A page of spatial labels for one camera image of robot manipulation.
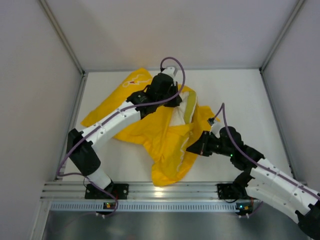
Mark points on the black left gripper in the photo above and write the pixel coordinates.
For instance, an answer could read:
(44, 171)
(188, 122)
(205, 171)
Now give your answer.
(172, 94)

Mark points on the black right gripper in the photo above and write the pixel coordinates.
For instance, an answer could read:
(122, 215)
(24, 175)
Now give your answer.
(203, 142)

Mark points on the white pillow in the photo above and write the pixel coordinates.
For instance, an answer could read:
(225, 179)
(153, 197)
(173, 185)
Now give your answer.
(183, 114)

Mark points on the yellow Pikachu pillowcase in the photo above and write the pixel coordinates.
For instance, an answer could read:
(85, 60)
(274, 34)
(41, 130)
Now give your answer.
(165, 144)

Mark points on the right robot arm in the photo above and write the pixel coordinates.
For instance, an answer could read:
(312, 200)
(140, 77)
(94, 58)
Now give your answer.
(261, 180)

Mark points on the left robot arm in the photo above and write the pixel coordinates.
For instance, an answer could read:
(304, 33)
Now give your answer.
(82, 145)

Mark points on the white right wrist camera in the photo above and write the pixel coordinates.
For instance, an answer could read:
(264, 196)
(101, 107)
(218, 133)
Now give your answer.
(215, 125)

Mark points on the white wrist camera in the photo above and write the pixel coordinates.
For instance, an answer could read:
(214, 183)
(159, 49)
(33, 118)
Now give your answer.
(215, 125)
(171, 71)

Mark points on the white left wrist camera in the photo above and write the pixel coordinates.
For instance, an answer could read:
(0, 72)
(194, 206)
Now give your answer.
(171, 71)

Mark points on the aluminium mounting rail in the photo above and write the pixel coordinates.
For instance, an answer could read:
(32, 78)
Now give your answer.
(138, 191)

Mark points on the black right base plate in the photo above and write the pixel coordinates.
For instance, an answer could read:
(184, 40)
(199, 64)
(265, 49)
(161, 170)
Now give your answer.
(227, 191)

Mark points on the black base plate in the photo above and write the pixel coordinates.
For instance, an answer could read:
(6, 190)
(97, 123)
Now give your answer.
(227, 191)
(118, 190)

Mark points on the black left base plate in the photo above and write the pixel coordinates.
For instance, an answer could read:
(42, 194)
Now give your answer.
(118, 190)

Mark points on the right aluminium frame post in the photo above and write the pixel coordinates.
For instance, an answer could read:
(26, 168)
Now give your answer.
(289, 21)

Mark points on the aluminium frame post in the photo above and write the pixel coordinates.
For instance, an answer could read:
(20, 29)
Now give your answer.
(61, 35)
(289, 21)

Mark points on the left aluminium frame post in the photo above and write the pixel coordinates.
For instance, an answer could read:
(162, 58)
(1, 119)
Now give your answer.
(61, 35)

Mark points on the white slotted cable duct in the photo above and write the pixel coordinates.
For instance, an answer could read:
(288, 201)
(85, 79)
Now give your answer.
(140, 206)

